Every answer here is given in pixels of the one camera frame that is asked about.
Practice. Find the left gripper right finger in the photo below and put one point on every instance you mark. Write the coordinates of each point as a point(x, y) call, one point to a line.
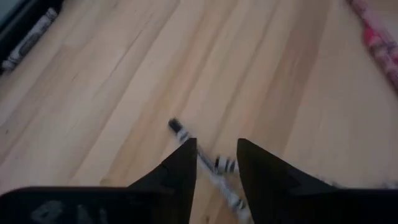
point(267, 183)

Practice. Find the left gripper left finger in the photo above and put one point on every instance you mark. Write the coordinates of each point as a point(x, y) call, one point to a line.
point(180, 180)

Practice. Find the gray crayon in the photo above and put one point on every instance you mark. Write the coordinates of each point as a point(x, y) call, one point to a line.
point(29, 40)
point(225, 165)
point(222, 186)

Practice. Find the black plastic basket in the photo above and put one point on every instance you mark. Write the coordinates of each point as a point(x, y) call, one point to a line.
point(21, 21)

